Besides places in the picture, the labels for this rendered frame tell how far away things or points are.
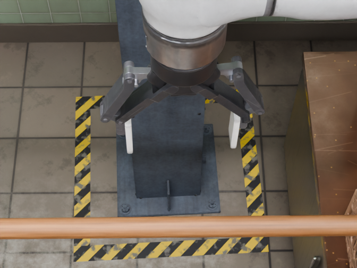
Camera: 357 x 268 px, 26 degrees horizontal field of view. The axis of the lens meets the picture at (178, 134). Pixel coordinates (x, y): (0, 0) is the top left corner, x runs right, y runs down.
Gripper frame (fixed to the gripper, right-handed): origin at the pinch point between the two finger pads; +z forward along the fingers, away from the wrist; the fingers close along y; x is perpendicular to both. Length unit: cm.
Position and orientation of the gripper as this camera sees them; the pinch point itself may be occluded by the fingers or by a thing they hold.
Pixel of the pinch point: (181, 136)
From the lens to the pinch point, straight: 101.4
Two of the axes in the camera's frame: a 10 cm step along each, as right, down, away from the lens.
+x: 0.7, 8.5, -5.2
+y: -10.0, 0.5, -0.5
